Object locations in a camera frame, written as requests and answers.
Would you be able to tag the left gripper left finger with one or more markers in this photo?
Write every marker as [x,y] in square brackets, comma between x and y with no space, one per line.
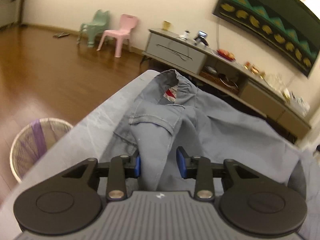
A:
[69,201]

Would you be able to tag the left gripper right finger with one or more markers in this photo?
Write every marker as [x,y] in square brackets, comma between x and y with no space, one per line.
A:
[247,200]

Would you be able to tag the grey trousers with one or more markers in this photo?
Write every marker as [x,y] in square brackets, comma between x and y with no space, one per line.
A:
[171,112]

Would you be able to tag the woven waste basket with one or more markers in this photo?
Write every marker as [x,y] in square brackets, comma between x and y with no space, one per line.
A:
[33,141]

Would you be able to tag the white tray with items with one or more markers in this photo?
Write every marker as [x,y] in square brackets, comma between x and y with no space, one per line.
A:
[297,103]

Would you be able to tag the glass cups cluster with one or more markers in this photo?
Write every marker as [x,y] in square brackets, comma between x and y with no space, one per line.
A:
[275,82]

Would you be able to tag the gold ornament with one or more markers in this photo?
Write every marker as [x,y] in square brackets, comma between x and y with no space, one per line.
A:
[254,70]

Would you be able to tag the long TV cabinet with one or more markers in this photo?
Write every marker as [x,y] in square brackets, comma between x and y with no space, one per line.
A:
[227,77]

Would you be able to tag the red fruit plate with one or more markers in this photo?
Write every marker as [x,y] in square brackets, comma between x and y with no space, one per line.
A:
[226,55]

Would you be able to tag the remote on floor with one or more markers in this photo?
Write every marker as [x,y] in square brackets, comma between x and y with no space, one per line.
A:
[61,35]

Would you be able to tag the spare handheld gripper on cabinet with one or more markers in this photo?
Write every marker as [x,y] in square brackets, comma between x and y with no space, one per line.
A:
[201,38]

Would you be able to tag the green plastic chair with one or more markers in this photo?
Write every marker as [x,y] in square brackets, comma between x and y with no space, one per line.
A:
[98,25]

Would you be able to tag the white phone charger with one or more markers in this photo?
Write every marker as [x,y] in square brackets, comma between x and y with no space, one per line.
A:
[185,35]

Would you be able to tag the pink plastic chair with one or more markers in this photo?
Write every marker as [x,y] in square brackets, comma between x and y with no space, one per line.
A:
[126,24]

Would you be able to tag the yellow cup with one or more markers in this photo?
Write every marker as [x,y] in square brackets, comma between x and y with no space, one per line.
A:
[166,25]

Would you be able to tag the wall television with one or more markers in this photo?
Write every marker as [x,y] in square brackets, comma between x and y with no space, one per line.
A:
[288,26]

